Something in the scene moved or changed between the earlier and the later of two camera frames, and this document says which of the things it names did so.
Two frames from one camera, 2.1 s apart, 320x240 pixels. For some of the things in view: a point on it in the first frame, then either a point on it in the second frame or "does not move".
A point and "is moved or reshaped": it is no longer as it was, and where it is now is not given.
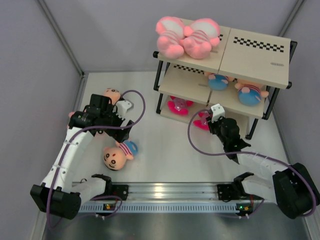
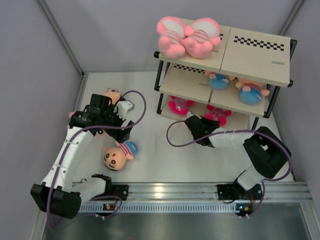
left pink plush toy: x=171 y=30 does not move
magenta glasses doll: x=202 y=123 is moved or reshaped
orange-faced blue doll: x=114 y=158 does not move
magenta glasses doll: x=179 y=106 does not move
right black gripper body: x=216 y=128 to x=209 y=123
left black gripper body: x=110 y=118 does not move
